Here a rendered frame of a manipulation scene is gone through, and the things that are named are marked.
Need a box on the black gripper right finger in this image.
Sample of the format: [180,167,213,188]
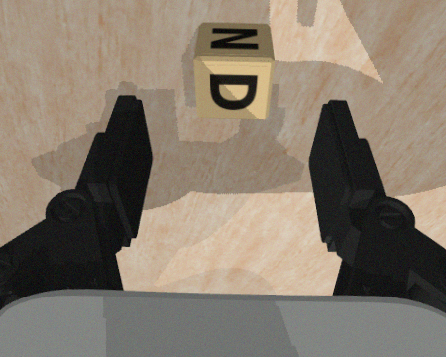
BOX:
[309,100,446,313]

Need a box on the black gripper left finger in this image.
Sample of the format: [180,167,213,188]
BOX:
[0,95,153,310]

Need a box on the tan letter block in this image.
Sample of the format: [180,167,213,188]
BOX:
[193,22,275,120]

